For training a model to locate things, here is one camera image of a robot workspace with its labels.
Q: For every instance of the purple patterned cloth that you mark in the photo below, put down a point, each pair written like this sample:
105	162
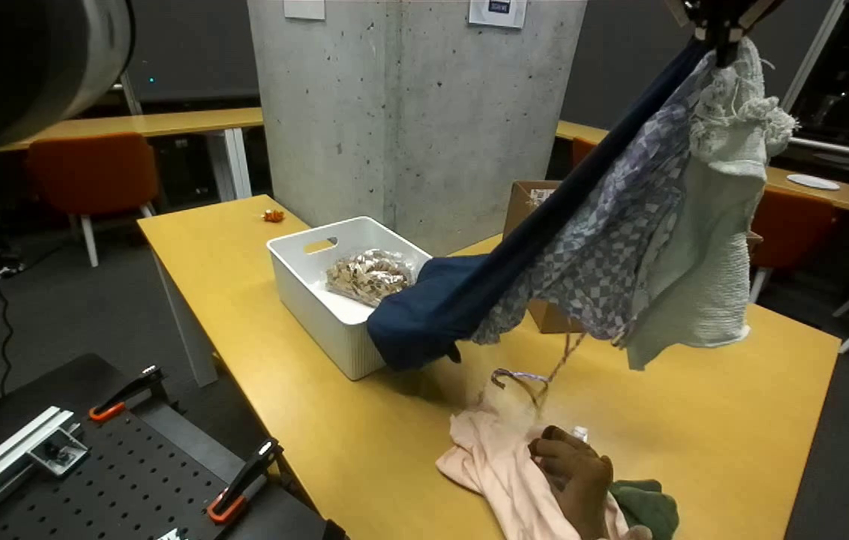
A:
614	250

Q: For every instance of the navy blue cloth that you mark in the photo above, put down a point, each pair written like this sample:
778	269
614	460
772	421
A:
441	309

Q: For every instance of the white flat object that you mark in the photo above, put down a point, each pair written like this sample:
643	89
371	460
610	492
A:
813	180

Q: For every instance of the leopard patterned cloth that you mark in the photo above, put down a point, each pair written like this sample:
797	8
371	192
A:
373	275

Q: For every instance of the pale pink cloth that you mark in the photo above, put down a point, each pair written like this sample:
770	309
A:
488	465

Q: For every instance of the yellow background table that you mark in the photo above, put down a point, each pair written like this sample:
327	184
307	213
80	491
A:
832	197
142	124

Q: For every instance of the framed wall sign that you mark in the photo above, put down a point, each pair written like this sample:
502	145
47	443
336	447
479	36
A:
497	11

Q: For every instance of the white door frame post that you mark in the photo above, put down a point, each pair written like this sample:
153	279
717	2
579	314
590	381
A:
809	60

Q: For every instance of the aluminium rail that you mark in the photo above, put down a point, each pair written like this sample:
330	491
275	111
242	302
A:
5	455

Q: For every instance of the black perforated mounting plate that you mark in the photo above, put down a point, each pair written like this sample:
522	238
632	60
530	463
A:
134	480

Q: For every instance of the white wall sign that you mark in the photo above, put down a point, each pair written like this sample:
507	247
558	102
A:
304	8

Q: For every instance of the orange tiger toy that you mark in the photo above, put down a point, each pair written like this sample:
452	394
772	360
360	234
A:
275	213

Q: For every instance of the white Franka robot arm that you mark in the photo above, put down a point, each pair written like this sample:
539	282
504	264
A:
22	60

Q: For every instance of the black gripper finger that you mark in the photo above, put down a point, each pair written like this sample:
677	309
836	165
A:
693	15
751	15

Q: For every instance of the white plastic basket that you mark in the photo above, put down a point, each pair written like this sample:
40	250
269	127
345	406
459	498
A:
319	302

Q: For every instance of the pale whitish cloth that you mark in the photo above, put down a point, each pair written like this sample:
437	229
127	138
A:
710	250

